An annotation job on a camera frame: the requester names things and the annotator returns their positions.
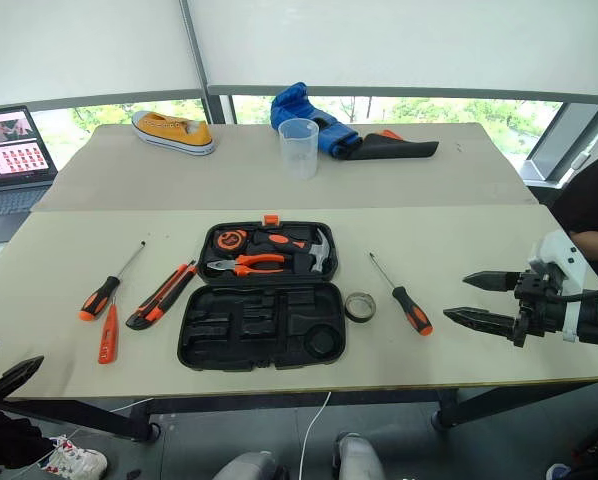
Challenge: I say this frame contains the orange handled pliers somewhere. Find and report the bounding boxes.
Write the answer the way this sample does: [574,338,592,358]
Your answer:
[206,253,287,278]

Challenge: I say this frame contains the orange black tape measure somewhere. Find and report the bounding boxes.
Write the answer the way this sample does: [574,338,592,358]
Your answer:
[215,229,248,252]

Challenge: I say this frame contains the clear plastic measuring cup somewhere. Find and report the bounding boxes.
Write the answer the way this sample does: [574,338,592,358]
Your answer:
[277,117,321,182]

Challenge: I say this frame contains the orange black utility knife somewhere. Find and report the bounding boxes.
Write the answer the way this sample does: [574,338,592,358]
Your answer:
[125,260,200,332]

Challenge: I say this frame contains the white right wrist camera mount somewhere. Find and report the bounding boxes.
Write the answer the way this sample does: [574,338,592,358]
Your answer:
[527,230,590,344]

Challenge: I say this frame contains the blue boxing glove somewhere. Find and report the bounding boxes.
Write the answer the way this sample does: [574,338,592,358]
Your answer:
[270,81,363,161]

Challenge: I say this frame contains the yellow canvas sneaker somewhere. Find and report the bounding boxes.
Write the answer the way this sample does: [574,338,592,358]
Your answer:
[130,110,217,158]

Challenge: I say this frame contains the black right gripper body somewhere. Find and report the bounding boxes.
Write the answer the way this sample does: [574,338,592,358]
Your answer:
[511,269,566,349]

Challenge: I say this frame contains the open grey laptop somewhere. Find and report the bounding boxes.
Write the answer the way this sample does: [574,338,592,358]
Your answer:
[0,105,60,247]

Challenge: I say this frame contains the black table frame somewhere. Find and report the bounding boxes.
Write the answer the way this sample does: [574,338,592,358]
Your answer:
[0,380,598,444]

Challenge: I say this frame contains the orange voltage tester pen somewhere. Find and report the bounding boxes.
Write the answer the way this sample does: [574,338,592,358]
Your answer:
[97,295,120,366]

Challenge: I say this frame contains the grey window post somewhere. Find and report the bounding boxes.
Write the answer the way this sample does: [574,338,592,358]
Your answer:
[178,0,228,126]

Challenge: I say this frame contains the black plastic tool case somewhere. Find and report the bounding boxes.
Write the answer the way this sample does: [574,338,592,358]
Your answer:
[177,213,348,372]

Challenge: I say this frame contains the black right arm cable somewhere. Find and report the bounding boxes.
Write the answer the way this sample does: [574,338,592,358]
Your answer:
[546,284,598,304]

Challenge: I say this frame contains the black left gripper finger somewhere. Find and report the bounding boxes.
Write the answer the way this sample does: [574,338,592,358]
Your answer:
[0,355,46,401]

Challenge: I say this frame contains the Phillips screwdriver orange black handle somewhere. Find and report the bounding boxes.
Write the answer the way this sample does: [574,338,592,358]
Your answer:
[368,251,435,337]

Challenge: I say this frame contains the claw hammer orange black handle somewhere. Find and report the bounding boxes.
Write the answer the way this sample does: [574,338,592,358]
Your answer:
[265,231,335,274]

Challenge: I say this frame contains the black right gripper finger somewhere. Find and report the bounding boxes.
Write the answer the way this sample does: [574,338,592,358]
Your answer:
[442,307,520,343]
[462,270,524,293]

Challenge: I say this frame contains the slotted screwdriver orange black handle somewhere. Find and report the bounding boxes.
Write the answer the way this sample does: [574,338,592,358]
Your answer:
[79,241,148,322]

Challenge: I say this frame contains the person in black shirt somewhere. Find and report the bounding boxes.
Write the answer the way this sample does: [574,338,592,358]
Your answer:
[550,146,598,262]

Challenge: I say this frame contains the white patterned sneaker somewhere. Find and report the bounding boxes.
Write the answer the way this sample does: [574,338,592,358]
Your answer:
[37,433,110,480]

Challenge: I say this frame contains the white roller blind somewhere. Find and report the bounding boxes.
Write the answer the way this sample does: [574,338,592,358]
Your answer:
[0,0,209,109]
[187,0,598,105]

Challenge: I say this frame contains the black electrical tape roll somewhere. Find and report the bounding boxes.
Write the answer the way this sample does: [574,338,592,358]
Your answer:
[343,291,378,325]

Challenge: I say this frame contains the white cable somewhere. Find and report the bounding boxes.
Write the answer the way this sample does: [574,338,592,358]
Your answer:
[297,390,333,480]

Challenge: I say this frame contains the grey rounded shape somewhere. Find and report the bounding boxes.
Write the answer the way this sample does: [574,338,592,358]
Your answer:
[211,450,291,480]
[332,431,387,480]

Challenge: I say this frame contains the black orange folded pouch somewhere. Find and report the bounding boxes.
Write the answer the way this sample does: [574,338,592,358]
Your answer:
[335,129,441,163]

